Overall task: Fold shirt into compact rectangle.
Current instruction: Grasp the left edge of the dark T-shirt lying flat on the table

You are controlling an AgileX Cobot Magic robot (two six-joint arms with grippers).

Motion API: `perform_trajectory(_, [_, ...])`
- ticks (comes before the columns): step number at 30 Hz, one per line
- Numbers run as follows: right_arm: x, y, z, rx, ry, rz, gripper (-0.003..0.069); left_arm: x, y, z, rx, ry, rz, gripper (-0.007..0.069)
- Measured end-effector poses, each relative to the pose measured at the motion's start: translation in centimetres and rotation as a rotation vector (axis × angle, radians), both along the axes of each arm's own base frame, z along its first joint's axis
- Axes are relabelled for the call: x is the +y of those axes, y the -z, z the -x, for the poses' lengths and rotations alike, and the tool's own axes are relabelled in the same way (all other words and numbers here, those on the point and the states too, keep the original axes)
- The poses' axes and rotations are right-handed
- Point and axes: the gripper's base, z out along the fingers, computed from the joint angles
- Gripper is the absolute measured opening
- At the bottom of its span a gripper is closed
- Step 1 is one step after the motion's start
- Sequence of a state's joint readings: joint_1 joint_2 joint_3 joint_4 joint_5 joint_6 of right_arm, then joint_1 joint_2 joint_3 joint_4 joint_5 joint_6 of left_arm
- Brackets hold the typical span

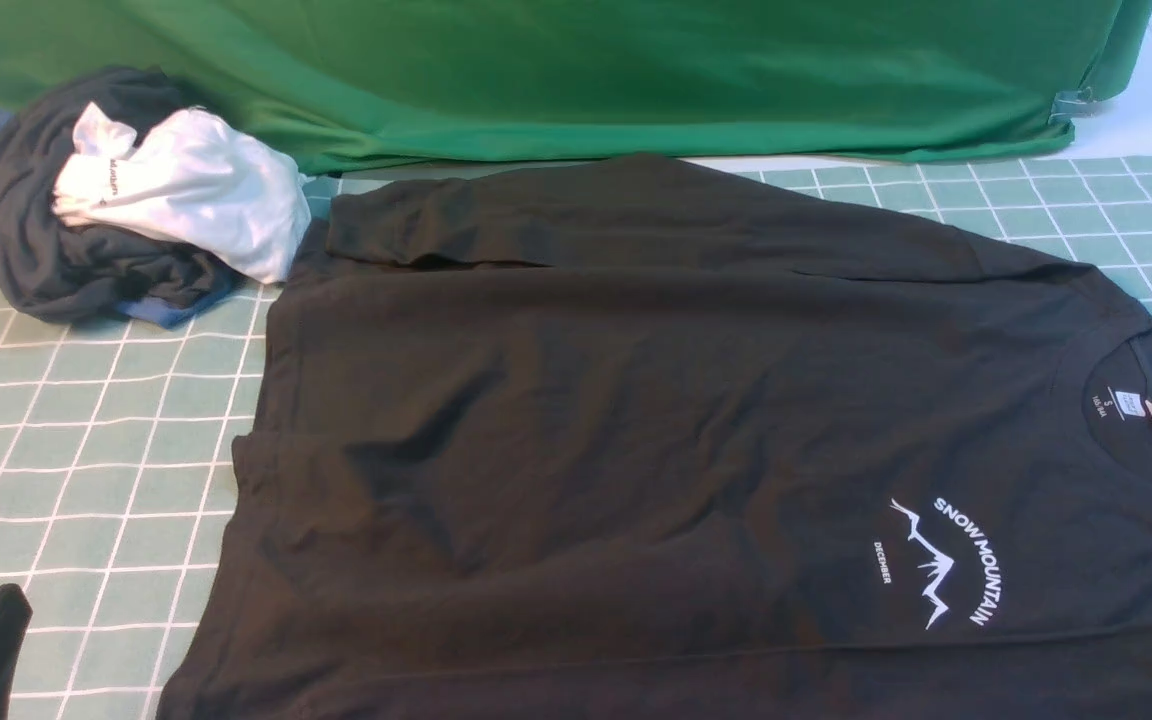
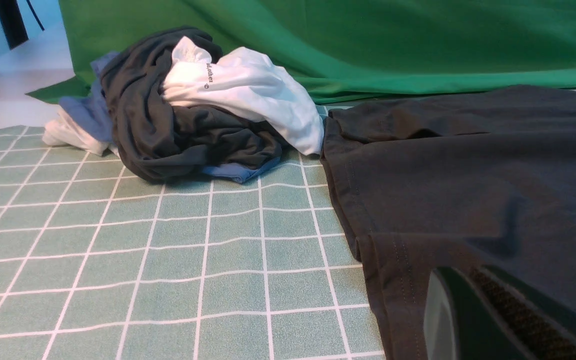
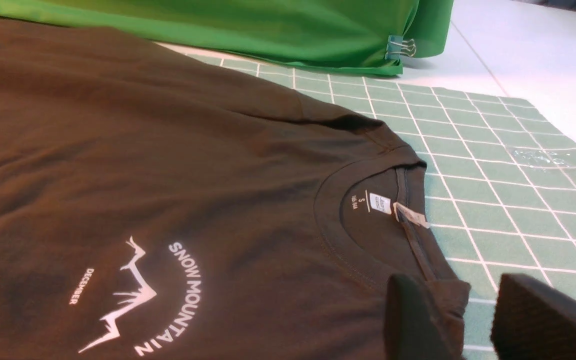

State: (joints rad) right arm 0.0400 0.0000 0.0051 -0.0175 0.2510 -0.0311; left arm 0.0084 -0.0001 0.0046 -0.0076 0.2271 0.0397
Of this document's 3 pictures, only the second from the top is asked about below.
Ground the gray long sleeve shirt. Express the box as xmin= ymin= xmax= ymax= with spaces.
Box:
xmin=321 ymin=85 xmax=576 ymax=360

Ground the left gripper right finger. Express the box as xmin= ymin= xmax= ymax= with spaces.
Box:
xmin=470 ymin=266 xmax=576 ymax=360

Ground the green backdrop cloth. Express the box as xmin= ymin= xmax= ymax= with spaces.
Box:
xmin=30 ymin=0 xmax=576 ymax=104

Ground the green grid table mat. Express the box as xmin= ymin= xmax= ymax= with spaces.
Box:
xmin=0 ymin=126 xmax=386 ymax=360

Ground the blue crumpled shirt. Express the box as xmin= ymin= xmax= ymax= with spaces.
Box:
xmin=43 ymin=50 xmax=286 ymax=183

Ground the white crumpled shirt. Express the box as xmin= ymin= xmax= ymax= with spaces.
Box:
xmin=42 ymin=37 xmax=324 ymax=156

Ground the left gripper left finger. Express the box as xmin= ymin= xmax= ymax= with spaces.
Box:
xmin=423 ymin=268 xmax=519 ymax=360

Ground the dark gray crumpled shirt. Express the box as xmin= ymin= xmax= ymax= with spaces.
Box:
xmin=98 ymin=26 xmax=288 ymax=183

